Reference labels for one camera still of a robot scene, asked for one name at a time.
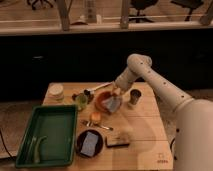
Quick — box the black round plate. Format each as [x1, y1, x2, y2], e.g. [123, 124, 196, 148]
[76, 129, 104, 158]

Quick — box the green plastic tray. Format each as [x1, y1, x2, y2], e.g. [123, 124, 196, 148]
[15, 105, 78, 168]

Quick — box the dark metal cup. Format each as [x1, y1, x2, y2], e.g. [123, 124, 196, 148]
[129, 89, 142, 105]

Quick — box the black brown eraser block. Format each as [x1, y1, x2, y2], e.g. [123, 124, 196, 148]
[105, 137, 130, 148]

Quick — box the black cable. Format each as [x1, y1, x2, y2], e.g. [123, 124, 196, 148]
[0, 129, 17, 162]
[169, 137, 176, 160]

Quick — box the red bowl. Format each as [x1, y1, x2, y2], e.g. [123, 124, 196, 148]
[95, 91, 122, 114]

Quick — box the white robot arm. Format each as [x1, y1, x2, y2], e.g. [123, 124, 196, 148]
[114, 54, 213, 171]

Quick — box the black cable right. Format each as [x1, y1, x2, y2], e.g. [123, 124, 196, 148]
[169, 137, 176, 160]

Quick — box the orange toy fruit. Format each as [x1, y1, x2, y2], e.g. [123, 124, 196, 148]
[90, 112, 101, 124]

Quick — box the grey towel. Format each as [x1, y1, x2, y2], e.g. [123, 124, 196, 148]
[102, 96, 121, 113]

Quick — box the dark small object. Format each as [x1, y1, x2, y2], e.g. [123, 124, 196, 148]
[72, 90, 94, 103]

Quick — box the left office chair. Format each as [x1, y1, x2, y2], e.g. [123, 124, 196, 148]
[26, 0, 54, 10]

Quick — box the wooden post middle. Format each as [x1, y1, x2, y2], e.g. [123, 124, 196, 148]
[120, 0, 131, 29]

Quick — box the middle office chair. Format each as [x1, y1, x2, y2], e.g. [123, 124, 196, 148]
[129, 0, 158, 23]

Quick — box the metal fork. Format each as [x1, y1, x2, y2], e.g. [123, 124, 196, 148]
[81, 120, 113, 131]

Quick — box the wooden post left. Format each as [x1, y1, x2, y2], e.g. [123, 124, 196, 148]
[56, 0, 70, 31]

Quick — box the wooden post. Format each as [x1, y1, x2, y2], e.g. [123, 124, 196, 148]
[120, 0, 131, 29]
[56, 0, 70, 31]

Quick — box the blue sponge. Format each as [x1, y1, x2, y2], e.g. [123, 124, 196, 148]
[81, 132, 98, 157]

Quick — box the right office chair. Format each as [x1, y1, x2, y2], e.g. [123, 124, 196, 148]
[171, 0, 204, 21]

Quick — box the white handled brush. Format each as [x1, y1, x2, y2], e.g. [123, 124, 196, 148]
[84, 82, 112, 94]

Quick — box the office chair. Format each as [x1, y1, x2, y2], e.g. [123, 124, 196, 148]
[171, 0, 204, 21]
[26, 0, 54, 10]
[129, 0, 158, 23]

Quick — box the white round container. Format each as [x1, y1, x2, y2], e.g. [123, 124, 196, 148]
[49, 84, 64, 100]

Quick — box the black cable left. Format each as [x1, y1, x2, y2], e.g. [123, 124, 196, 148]
[0, 129, 17, 162]

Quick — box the green cup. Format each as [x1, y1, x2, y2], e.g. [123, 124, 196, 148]
[75, 97, 88, 111]

